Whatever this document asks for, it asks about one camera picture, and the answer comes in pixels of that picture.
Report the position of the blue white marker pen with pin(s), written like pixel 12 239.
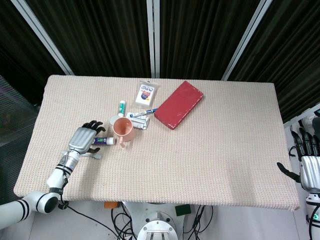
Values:
pixel 145 112

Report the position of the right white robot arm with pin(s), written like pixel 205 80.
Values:
pixel 314 212

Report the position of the dark mesh screen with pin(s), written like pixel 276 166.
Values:
pixel 15 115

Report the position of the red brick-shaped block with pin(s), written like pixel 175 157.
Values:
pixel 178 105

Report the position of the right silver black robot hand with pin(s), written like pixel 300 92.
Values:
pixel 310 170

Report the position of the white metal frame post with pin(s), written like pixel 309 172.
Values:
pixel 246 40
pixel 153 37
pixel 47 40

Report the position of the purple white toothpaste tube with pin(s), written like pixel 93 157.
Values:
pixel 105 141

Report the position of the white robot torso base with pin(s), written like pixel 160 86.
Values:
pixel 157 225

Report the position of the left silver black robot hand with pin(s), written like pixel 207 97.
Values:
pixel 81 137

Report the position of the battery blister pack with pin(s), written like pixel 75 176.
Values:
pixel 140 123

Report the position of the beige waffle-weave tablecloth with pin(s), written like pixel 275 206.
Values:
pixel 175 162

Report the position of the black pleated curtain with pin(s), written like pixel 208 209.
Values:
pixel 197 35
pixel 100 35
pixel 17 55
pixel 292 62

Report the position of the white packet with blue print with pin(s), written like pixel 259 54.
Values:
pixel 146 92

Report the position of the small green white tube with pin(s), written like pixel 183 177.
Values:
pixel 122 108

